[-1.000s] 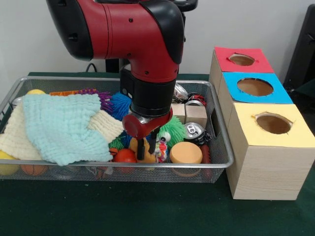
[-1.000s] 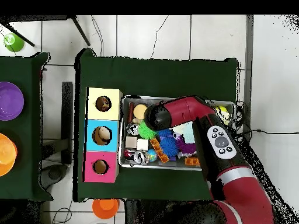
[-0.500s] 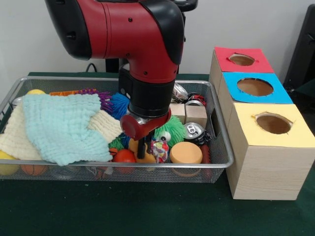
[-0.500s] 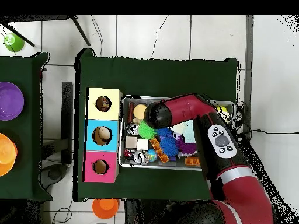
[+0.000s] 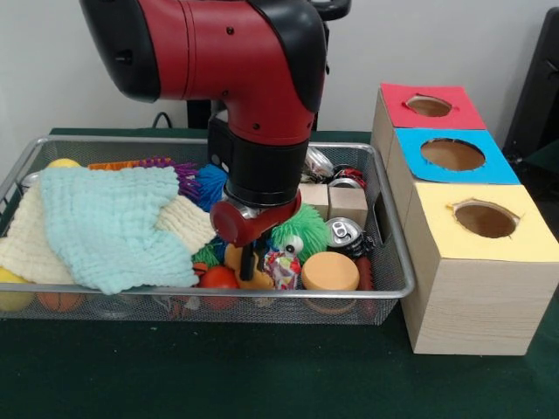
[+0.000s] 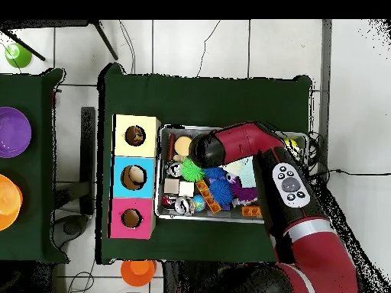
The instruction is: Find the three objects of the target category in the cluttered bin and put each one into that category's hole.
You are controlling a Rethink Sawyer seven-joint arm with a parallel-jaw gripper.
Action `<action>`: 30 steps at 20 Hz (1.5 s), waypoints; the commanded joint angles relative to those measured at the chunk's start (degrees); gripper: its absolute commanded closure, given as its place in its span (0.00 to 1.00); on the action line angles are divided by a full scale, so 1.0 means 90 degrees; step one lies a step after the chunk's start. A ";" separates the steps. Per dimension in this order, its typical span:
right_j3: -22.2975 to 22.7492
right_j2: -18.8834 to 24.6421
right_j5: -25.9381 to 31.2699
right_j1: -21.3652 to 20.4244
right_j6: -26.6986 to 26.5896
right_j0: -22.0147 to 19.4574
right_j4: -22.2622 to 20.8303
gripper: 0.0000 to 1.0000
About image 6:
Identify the light blue waffle cloth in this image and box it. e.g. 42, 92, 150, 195
222, 156, 257, 188

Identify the wooden box with three holes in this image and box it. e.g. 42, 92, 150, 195
108, 114, 162, 240

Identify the silver mesh bin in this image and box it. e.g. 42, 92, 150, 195
154, 124, 309, 225

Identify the green spiky ball with eye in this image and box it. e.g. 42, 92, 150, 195
179, 157, 205, 183

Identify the orange sponge disc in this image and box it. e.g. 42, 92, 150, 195
173, 136, 193, 157

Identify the blue spiky ball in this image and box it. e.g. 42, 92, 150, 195
202, 166, 228, 182
208, 179, 234, 206

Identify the black can silver top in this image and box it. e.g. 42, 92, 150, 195
164, 160, 183, 179

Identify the orange plastic grid block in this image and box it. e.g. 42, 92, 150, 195
195, 179, 222, 214

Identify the crushed silver can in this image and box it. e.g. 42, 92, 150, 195
174, 196, 196, 216

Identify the black upright panel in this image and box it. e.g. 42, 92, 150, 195
79, 106, 96, 216

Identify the orange cup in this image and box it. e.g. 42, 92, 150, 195
120, 259, 157, 288

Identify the black tripod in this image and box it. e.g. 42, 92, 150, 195
0, 19, 119, 62

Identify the dark green side tablecloth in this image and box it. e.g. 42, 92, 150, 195
0, 67, 69, 264

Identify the purple bowl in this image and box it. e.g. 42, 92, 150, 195
0, 106, 32, 159

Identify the orange bowl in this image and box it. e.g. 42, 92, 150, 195
0, 173, 24, 232

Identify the green cup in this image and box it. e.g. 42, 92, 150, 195
4, 42, 33, 69

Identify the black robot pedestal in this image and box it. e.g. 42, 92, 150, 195
161, 260, 221, 293

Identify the black cable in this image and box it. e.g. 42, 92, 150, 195
308, 168, 391, 181

